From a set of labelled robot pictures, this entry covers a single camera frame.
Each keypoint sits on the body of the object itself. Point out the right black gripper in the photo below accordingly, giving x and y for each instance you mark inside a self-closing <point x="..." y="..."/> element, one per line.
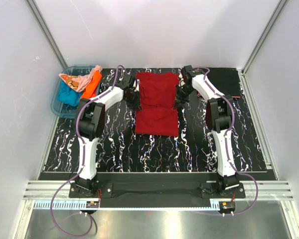
<point x="180" y="97"/>

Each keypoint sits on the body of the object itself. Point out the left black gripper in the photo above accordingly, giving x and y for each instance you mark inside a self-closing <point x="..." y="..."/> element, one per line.
<point x="134" y="98"/>

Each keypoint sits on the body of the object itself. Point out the red t shirt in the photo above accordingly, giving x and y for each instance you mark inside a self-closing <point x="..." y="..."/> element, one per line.
<point x="157" y="95"/>

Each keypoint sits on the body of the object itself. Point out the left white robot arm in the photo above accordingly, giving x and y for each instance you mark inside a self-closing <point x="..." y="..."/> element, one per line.
<point x="90" y="123"/>

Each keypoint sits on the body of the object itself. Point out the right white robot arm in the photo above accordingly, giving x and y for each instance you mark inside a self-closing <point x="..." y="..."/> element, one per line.
<point x="219" y="119"/>

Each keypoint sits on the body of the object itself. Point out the orange t shirt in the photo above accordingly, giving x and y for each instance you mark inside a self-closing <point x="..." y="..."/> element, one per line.
<point x="90" y="90"/>

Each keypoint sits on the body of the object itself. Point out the folded black t shirt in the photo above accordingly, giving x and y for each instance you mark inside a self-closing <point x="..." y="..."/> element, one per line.
<point x="226" y="80"/>

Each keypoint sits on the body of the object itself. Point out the pink printed t shirt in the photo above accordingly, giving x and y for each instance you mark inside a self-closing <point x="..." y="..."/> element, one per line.
<point x="79" y="83"/>

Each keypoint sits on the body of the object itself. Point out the blue t shirt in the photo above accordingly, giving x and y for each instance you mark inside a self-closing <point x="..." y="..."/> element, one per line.
<point x="68" y="96"/>

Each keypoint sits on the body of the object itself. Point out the blue plastic bin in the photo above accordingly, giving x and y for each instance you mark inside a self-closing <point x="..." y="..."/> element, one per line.
<point x="57" y="107"/>

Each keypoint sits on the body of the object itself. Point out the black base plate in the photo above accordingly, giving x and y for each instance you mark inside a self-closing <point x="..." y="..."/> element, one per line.
<point x="155" y="190"/>

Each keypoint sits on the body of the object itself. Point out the white slotted cable duct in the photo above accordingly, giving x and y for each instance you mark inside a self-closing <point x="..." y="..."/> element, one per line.
<point x="92" y="205"/>

